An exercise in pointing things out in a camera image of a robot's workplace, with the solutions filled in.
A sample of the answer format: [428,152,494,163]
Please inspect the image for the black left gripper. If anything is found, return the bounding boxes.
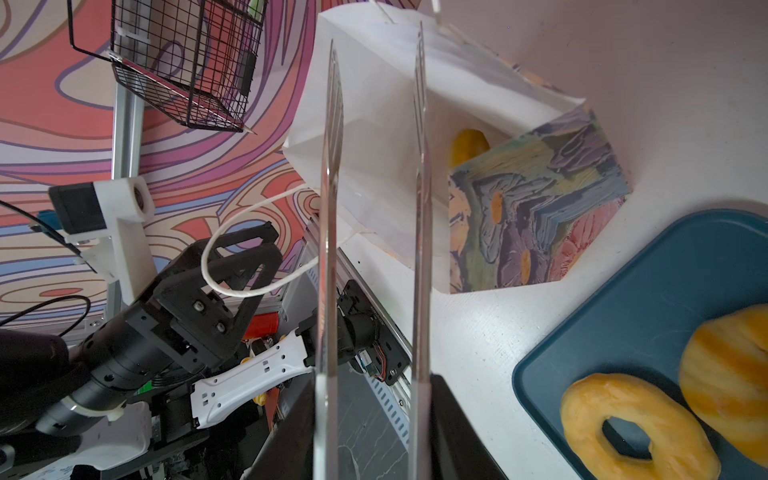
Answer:
[125,222,282,372]

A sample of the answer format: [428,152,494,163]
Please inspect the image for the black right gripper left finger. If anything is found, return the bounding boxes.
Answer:
[242,379,315,480]

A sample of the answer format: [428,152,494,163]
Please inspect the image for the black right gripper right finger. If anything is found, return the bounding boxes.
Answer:
[430,374,508,480]

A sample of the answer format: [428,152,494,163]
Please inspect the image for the metal serving tongs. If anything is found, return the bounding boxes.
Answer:
[313,27,433,479]

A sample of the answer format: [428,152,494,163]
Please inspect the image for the glazed ring donut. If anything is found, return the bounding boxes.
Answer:
[449,129,490,168]
[560,373,722,479]

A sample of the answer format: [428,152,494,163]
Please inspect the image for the floral paper gift bag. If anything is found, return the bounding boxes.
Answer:
[283,1,631,294]

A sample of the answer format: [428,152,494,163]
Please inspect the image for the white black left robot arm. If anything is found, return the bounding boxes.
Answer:
[1,223,283,437]

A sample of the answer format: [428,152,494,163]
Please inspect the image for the striped twisted bread roll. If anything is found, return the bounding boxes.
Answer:
[679,304,767,467]

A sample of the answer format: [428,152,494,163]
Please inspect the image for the green white item in basket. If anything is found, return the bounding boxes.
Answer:
[247,0,267,24]

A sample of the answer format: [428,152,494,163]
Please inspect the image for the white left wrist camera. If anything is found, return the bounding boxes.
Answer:
[48,176,157,305]

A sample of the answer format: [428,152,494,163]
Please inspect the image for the black wire basket side wall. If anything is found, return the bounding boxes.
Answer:
[101,0,268,132]

